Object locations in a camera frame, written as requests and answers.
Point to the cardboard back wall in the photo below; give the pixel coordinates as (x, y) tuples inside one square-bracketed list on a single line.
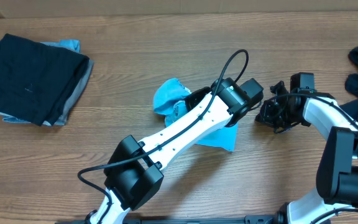
[(72, 8)]

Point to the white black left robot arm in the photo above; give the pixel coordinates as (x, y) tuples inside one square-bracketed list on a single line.
[(134, 173)]

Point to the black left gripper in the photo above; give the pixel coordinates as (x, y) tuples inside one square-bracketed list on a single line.
[(192, 99)]

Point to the light blue printed t-shirt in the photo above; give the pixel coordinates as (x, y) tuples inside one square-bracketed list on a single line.
[(169, 100)]

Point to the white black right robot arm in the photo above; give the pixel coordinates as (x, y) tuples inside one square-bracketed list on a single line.
[(336, 189)]

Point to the folded light blue garment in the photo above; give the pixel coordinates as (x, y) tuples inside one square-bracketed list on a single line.
[(70, 44)]

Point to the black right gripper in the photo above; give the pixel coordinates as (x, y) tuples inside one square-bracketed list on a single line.
[(266, 117)]

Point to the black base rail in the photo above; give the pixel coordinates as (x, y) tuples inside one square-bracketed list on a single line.
[(248, 219)]

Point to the folded grey garment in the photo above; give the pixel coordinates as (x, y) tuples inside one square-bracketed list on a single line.
[(69, 104)]

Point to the folded black garment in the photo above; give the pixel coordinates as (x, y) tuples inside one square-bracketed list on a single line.
[(36, 79)]

